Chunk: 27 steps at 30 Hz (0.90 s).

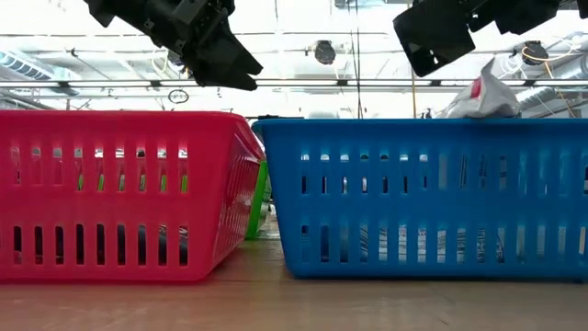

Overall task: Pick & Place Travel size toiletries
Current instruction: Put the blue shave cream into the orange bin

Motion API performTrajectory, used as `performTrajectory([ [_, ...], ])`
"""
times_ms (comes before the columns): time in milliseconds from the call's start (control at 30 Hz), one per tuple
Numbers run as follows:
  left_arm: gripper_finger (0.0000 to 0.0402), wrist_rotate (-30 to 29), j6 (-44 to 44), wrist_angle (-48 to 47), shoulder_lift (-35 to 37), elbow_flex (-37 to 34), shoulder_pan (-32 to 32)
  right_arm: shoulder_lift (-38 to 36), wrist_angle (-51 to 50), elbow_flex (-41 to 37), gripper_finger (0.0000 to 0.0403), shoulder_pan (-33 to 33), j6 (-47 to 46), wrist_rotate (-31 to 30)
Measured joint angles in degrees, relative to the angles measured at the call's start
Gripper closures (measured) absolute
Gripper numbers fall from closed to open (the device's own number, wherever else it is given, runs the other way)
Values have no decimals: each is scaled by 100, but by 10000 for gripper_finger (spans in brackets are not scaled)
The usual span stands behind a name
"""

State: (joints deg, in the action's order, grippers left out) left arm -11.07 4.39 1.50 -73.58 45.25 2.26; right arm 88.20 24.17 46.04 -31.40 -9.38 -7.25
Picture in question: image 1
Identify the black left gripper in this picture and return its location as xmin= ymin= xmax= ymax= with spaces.
xmin=82 ymin=0 xmax=265 ymax=92

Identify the black hanging cable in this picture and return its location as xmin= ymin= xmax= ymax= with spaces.
xmin=347 ymin=0 xmax=365 ymax=121

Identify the blue plastic basket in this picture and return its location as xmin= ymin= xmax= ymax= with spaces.
xmin=251 ymin=118 xmax=588 ymax=280

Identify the small white tube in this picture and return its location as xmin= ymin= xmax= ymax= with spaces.
xmin=319 ymin=223 xmax=506 ymax=264

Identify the dark blue tube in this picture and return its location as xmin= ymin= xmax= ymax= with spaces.
xmin=12 ymin=223 xmax=189 ymax=267

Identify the short black bar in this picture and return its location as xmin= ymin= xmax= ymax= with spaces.
xmin=245 ymin=114 xmax=305 ymax=121

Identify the green plastic basket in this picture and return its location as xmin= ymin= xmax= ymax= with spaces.
xmin=244 ymin=159 xmax=273 ymax=240

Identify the red plastic basket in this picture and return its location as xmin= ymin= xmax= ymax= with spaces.
xmin=0 ymin=109 xmax=267 ymax=282

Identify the long ceiling light strip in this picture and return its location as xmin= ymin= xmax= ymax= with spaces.
xmin=0 ymin=78 xmax=588 ymax=89

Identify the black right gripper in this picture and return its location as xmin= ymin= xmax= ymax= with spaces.
xmin=393 ymin=0 xmax=561 ymax=78

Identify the round black cable loop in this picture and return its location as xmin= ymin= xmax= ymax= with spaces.
xmin=167 ymin=88 xmax=190 ymax=106

